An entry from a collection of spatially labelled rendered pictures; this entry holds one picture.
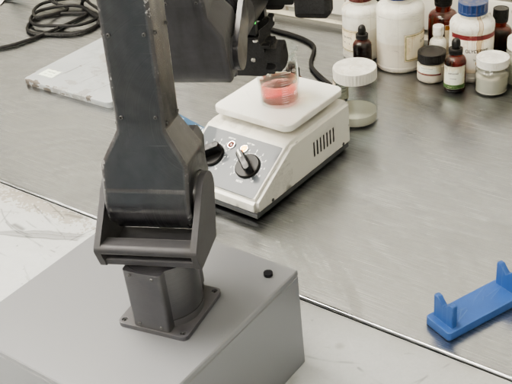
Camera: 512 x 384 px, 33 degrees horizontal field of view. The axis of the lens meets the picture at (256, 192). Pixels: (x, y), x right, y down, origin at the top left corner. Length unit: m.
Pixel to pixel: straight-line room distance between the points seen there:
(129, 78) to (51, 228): 0.46
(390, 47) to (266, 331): 0.67
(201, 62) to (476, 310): 0.35
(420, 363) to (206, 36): 0.35
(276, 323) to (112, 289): 0.15
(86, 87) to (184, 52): 0.62
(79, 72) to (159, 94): 0.81
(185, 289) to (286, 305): 0.11
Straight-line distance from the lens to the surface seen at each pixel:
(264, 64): 0.94
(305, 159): 1.05
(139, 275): 0.67
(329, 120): 1.07
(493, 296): 0.88
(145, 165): 0.65
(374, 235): 0.97
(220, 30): 0.76
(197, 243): 0.65
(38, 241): 1.05
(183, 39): 0.76
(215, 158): 1.04
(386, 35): 1.31
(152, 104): 0.64
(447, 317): 0.84
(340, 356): 0.82
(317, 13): 0.92
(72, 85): 1.39
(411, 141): 1.15
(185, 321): 0.71
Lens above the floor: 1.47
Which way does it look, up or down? 33 degrees down
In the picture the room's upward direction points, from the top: 6 degrees counter-clockwise
